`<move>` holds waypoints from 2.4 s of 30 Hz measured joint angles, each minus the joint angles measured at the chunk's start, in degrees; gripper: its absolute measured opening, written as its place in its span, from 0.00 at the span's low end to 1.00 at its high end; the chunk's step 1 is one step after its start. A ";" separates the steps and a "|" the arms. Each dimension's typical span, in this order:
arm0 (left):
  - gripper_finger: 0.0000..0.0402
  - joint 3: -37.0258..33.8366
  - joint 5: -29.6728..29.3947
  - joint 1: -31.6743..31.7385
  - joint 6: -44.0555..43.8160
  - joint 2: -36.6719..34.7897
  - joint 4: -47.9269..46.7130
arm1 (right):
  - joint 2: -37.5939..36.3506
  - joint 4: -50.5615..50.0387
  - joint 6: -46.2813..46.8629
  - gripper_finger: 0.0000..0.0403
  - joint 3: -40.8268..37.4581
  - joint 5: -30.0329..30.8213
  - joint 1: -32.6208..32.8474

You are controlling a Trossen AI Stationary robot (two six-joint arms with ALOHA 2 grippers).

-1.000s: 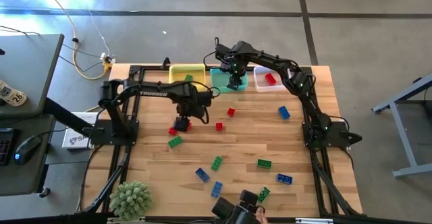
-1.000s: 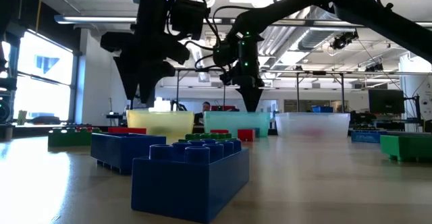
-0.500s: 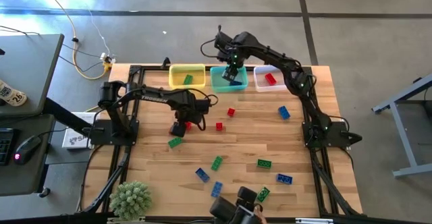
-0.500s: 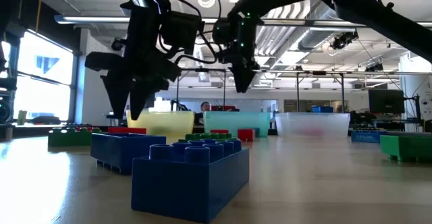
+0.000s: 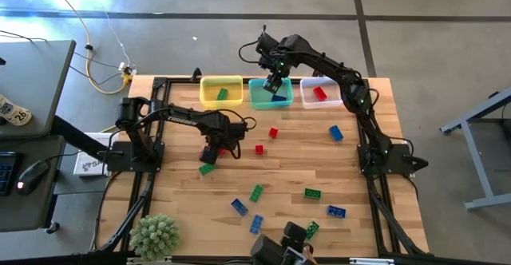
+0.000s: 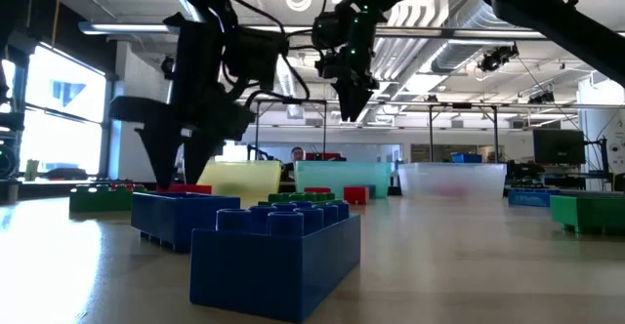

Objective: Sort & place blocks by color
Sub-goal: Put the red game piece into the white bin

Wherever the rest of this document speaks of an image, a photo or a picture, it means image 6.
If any black computer monitor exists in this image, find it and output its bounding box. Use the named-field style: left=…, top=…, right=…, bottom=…
left=532, top=128, right=586, bottom=166

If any black ceiling camera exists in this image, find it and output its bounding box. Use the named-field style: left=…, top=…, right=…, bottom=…
left=478, top=44, right=520, bottom=73

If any flat black object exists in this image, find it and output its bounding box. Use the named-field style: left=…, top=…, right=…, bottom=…
left=46, top=166, right=90, bottom=182

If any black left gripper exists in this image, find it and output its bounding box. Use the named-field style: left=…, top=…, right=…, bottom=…
left=109, top=14, right=255, bottom=191

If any silver ventilation duct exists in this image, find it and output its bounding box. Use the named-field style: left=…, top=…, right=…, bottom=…
left=429, top=0, right=519, bottom=74

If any green toy brick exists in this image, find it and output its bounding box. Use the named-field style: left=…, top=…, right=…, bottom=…
left=257, top=191, right=344, bottom=207
left=68, top=182, right=158, bottom=214
left=550, top=194, right=625, bottom=235

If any yellow plastic bin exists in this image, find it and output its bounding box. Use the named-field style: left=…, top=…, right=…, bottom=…
left=197, top=160, right=283, bottom=199

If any red box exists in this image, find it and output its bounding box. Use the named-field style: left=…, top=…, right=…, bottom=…
left=305, top=151, right=347, bottom=162

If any clear plastic bin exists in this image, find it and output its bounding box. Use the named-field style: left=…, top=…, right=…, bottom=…
left=397, top=162, right=508, bottom=199

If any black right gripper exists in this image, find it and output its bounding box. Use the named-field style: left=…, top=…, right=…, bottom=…
left=312, top=5, right=380, bottom=123

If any blue toy brick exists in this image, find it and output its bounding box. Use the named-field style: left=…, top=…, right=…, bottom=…
left=188, top=201, right=361, bottom=324
left=130, top=191, right=241, bottom=254
left=507, top=188, right=562, bottom=208

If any teal plastic bin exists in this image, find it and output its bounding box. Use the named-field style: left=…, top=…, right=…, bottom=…
left=293, top=161, right=393, bottom=200

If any black metal rig frame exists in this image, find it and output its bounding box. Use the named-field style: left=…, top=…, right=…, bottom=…
left=428, top=101, right=500, bottom=163
left=253, top=98, right=328, bottom=162

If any black machine frame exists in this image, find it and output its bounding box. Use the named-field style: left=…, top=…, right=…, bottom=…
left=583, top=136, right=611, bottom=191

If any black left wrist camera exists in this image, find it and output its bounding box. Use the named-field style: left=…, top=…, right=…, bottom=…
left=236, top=26, right=290, bottom=91

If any person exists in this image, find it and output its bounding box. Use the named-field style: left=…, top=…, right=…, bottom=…
left=281, top=146, right=307, bottom=193

